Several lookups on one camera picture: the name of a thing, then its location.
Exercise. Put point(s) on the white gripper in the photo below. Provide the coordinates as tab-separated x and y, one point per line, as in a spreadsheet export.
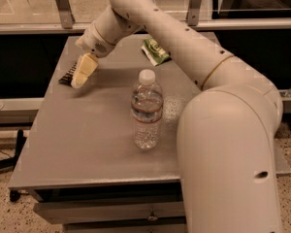
93	42

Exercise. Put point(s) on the black rxbar chocolate bar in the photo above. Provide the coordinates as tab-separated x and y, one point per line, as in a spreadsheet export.
67	78

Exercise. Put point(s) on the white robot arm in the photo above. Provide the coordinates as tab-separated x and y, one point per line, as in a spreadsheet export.
226	133

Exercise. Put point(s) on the green jalapeno chip bag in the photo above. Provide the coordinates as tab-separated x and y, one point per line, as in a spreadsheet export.
153	51

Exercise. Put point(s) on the clear plastic water bottle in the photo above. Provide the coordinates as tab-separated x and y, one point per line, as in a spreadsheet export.
147	110

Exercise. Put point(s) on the left metal railing post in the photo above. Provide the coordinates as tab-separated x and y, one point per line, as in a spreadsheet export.
65	14

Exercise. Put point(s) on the metal railing post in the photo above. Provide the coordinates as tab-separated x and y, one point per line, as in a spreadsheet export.
193	12
65	14

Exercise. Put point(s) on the black stand base with cable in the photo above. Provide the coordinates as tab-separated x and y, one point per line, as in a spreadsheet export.
11	161

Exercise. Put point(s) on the right metal railing post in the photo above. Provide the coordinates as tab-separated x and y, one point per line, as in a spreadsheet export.
193	12

